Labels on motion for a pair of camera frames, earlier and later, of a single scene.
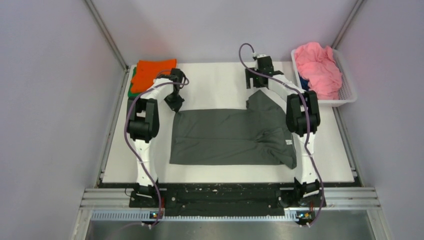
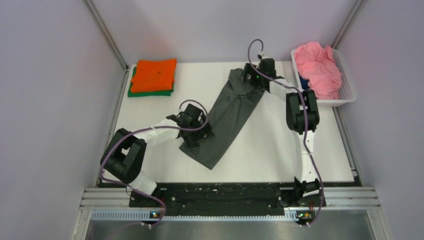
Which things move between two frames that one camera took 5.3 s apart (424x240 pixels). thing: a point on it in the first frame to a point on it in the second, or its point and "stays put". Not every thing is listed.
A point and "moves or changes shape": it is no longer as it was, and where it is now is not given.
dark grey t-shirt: (259, 135) moves or changes shape
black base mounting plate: (226, 199) stays put
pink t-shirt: (317, 66) stays put
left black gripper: (175, 106) to (191, 141)
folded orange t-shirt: (147, 70) stays put
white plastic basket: (348, 92) stays put
